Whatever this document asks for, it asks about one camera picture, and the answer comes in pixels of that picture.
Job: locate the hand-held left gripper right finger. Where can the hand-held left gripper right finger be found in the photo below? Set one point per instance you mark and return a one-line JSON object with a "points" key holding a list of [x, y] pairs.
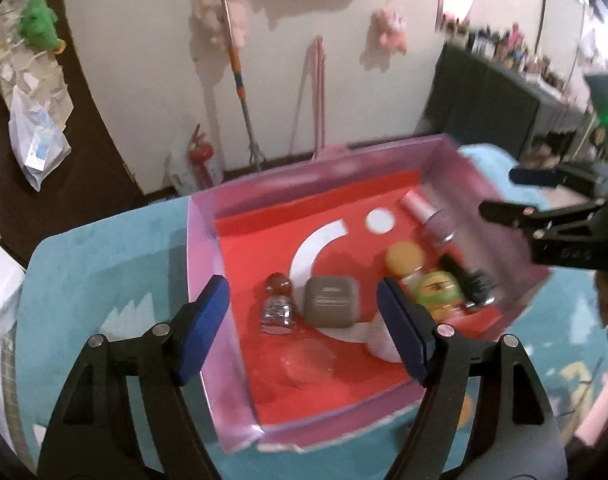
{"points": [[401, 330]]}

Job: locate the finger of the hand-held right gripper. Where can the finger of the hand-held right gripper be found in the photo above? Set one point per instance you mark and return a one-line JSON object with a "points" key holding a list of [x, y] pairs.
{"points": [[509, 212], [534, 176]]}

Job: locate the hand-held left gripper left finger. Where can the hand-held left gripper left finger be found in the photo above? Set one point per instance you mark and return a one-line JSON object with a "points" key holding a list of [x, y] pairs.
{"points": [[203, 330]]}

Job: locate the green yellow jar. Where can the green yellow jar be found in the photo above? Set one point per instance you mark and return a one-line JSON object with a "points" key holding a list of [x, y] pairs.
{"points": [[436, 292]]}

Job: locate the pink nail polish bottle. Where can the pink nail polish bottle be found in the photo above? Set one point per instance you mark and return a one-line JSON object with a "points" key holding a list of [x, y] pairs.
{"points": [[436, 220]]}

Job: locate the grey compact case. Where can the grey compact case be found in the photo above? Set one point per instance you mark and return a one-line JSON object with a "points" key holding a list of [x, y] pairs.
{"points": [[329, 305]]}

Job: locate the black hair brush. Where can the black hair brush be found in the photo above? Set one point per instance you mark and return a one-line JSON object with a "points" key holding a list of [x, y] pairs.
{"points": [[471, 280]]}

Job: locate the glass bottle with red cap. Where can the glass bottle with red cap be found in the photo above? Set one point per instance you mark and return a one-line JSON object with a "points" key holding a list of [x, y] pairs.
{"points": [[279, 310]]}

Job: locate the pink cardboard box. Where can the pink cardboard box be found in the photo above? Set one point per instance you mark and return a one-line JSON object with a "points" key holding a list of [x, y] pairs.
{"points": [[201, 240]]}

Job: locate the clear round lid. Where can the clear round lid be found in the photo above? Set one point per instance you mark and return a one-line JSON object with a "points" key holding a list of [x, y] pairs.
{"points": [[309, 362]]}

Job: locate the table with dark cloth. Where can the table with dark cloth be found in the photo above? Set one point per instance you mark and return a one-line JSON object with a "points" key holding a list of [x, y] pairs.
{"points": [[484, 105]]}

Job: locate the row of small bottles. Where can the row of small bottles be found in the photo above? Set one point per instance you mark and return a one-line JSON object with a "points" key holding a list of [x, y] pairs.
{"points": [[509, 42]]}

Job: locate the red fire extinguisher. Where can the red fire extinguisher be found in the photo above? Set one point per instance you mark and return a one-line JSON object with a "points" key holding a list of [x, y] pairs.
{"points": [[201, 157]]}

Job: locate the pink plush toy with horns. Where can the pink plush toy with horns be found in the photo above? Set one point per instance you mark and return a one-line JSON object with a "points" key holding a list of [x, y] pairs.
{"points": [[390, 30]]}

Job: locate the pink poles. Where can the pink poles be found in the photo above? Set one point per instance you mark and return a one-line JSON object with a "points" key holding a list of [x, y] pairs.
{"points": [[320, 95]]}

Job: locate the clear plastic bag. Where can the clear plastic bag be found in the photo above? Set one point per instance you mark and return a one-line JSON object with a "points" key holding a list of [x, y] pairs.
{"points": [[38, 145]]}

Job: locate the dark brown door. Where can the dark brown door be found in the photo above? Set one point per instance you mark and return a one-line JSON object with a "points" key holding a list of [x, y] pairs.
{"points": [[83, 110]]}

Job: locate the hanging pocket organizer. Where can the hanging pocket organizer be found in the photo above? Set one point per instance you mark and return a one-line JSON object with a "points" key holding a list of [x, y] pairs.
{"points": [[33, 80]]}

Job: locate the white and pink plush toy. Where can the white and pink plush toy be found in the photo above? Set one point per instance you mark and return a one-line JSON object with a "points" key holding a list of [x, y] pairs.
{"points": [[208, 17]]}

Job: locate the green plush toy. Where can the green plush toy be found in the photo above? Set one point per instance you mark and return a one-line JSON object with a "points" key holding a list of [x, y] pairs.
{"points": [[38, 22]]}

